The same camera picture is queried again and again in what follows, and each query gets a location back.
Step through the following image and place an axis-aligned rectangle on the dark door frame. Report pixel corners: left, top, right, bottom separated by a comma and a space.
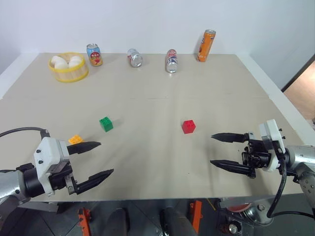
281, 53, 315, 93

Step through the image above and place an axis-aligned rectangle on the orange clamp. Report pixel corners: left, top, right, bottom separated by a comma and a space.
77, 207, 93, 236
189, 200, 203, 234

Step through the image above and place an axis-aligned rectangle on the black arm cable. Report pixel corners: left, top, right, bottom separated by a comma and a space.
267, 141, 315, 219
0, 126, 51, 141

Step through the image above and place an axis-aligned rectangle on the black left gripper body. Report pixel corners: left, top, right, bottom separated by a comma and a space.
48, 160, 75, 195

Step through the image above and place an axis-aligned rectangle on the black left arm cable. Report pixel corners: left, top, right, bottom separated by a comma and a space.
0, 126, 51, 141

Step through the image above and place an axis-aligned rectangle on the blue peach drink can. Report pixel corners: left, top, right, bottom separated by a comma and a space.
86, 43, 103, 67

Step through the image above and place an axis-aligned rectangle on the silver robot body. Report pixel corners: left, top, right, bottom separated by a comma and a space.
218, 195, 315, 236

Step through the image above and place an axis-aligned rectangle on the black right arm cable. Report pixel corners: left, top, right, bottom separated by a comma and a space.
267, 141, 315, 219

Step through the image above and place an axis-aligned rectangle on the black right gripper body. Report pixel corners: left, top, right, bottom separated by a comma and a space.
242, 132, 274, 170

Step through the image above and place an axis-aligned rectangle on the bamboo steamer basket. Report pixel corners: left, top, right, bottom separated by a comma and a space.
48, 52, 90, 83

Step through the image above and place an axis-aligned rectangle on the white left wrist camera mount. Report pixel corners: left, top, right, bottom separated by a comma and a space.
33, 137, 71, 197

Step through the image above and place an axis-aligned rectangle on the red toy brick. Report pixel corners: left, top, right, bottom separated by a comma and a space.
181, 119, 197, 135

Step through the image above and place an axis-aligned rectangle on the green toy brick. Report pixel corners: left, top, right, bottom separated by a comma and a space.
99, 116, 114, 133

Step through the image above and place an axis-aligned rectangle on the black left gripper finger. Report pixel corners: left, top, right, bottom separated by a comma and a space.
72, 169, 114, 195
66, 141, 102, 156

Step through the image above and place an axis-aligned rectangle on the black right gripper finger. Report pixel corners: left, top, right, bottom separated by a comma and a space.
210, 159, 257, 178
210, 132, 250, 144

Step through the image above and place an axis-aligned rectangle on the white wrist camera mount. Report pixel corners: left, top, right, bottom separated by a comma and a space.
258, 119, 286, 173
33, 137, 71, 197

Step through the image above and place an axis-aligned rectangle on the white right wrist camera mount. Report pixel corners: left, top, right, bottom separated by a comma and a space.
258, 119, 286, 173

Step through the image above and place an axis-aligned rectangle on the silver red soda can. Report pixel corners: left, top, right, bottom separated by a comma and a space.
126, 48, 143, 68

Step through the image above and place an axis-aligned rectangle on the blue red white soda can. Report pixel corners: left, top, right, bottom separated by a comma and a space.
165, 49, 179, 74

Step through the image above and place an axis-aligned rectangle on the tall orange soda can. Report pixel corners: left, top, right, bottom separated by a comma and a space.
196, 29, 217, 62

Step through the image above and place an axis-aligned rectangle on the orange toy brick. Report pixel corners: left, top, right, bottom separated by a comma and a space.
68, 134, 85, 145

